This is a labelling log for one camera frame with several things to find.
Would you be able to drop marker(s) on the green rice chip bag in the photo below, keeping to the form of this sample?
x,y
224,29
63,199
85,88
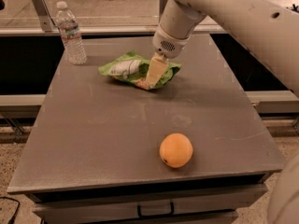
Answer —
x,y
132,68

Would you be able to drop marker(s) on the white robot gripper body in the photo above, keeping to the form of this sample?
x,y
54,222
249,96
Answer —
x,y
168,45

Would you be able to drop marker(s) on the clear plastic water bottle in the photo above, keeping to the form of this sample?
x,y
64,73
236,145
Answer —
x,y
67,25

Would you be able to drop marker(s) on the orange fruit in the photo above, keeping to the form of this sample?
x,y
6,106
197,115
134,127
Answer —
x,y
176,150

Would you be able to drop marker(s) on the grey cabinet drawer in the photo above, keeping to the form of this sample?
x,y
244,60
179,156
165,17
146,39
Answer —
x,y
191,206

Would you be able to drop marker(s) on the left metal railing bracket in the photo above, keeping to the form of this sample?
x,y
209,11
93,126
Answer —
x,y
43,15

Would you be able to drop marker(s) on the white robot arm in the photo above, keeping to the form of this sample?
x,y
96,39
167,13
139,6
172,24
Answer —
x,y
267,30

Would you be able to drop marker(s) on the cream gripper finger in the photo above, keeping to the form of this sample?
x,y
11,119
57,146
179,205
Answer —
x,y
157,66

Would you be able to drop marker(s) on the black drawer handle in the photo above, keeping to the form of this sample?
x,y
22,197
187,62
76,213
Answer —
x,y
155,209

